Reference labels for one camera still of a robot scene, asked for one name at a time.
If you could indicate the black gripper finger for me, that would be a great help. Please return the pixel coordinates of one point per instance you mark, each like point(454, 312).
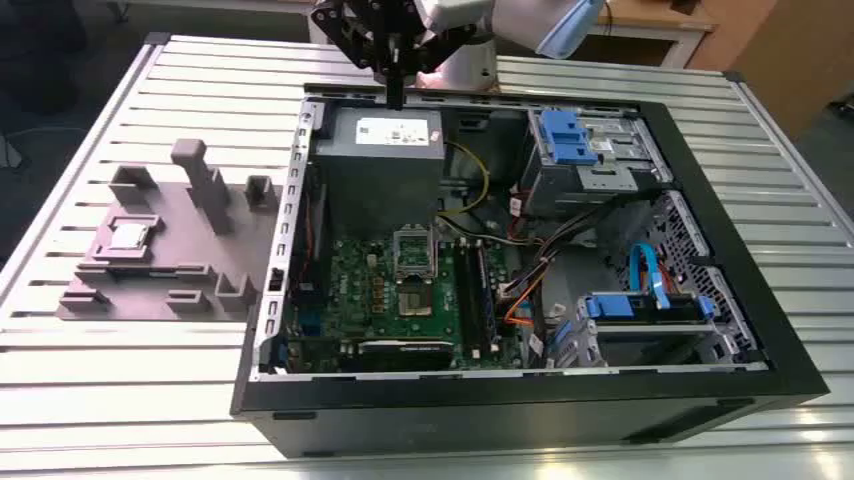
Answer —
point(447, 40)
point(341, 35)

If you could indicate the silver CPU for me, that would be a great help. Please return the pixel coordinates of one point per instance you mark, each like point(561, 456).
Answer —
point(128, 236)

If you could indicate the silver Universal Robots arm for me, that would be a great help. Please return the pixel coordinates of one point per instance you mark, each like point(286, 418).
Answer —
point(467, 65)

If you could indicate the CPU socket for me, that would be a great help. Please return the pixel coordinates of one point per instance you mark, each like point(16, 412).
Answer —
point(415, 300)

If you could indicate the blue drive carrier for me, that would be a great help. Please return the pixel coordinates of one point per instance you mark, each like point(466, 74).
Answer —
point(567, 135)

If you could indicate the grey power supply unit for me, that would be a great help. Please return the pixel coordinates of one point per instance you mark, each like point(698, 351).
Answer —
point(381, 175)

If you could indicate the metal drive cage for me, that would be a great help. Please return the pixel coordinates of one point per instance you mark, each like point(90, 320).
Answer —
point(601, 180)

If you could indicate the metal locking lever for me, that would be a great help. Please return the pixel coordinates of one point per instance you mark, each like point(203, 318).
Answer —
point(435, 250)

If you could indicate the dark office chair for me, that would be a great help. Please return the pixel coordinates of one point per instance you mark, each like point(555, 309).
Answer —
point(47, 75)

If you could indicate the grey parts rack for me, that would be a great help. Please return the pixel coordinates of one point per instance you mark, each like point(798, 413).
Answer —
point(180, 225)

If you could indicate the wooden cabinet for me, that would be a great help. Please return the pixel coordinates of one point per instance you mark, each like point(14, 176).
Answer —
point(788, 50)

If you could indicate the black RAM slot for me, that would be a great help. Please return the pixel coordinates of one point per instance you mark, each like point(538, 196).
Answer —
point(467, 295)
point(482, 295)

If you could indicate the green motherboard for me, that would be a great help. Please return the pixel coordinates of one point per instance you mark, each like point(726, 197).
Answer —
point(361, 300)

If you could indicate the blue expansion slot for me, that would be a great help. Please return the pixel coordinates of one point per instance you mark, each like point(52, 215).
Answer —
point(310, 322)

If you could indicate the hard disk in blue carrier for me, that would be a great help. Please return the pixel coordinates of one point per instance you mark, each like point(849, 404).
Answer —
point(610, 307)

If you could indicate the black graphics card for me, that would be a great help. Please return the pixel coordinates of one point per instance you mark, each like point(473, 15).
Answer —
point(401, 350)

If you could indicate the metal disk bay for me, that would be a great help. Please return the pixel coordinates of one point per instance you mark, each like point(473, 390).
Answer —
point(721, 335)

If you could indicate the black PC case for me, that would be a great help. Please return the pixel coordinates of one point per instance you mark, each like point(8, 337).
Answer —
point(467, 415)

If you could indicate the wooden desk white frame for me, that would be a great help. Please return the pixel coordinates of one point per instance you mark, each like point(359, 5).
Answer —
point(667, 20)

